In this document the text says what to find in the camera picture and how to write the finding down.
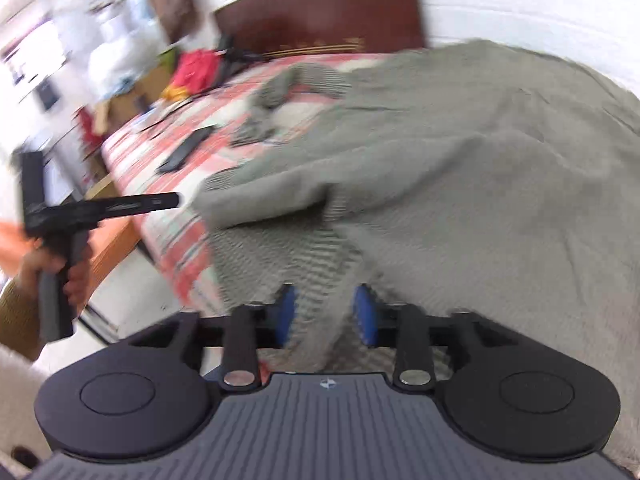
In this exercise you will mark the wooden bed frame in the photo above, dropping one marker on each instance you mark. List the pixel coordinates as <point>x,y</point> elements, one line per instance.
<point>112,250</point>

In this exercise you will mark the red cloth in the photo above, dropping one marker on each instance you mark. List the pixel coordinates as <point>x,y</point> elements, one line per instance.
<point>197,70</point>

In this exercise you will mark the white plastic bag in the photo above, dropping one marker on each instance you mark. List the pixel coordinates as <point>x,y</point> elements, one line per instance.
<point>117,55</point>

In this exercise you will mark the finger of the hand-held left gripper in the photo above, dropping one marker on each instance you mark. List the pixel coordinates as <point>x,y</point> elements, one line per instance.
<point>140,203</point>

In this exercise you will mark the black remote control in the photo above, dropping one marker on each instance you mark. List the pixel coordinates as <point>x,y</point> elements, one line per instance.
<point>185,151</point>

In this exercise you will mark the person's left hand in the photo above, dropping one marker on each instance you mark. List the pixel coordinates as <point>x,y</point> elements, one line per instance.
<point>79,285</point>

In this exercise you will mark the grey striped garment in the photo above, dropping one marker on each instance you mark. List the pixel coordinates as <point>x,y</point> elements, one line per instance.
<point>450,170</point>

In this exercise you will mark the black tripod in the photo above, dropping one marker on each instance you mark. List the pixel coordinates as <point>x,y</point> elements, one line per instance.
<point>235,57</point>

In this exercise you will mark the dark brown wooden headboard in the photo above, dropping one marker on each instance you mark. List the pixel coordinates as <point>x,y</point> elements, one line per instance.
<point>320,5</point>

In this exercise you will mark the yellow cloth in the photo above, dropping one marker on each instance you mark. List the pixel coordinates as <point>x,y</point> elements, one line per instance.
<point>175,94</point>

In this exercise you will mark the red plaid blanket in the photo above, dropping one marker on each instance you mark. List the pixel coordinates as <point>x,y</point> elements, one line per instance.
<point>160,200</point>

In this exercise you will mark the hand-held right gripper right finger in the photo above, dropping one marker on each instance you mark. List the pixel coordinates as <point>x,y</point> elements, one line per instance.
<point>364,315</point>

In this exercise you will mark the cardboard box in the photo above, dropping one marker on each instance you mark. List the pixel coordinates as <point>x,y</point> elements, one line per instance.
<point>130,100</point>

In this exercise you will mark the white fleece jacket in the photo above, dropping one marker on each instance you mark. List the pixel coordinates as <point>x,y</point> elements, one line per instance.
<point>20,410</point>

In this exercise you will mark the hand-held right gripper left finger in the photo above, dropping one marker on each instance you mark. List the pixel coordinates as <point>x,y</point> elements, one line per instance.
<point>286,315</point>

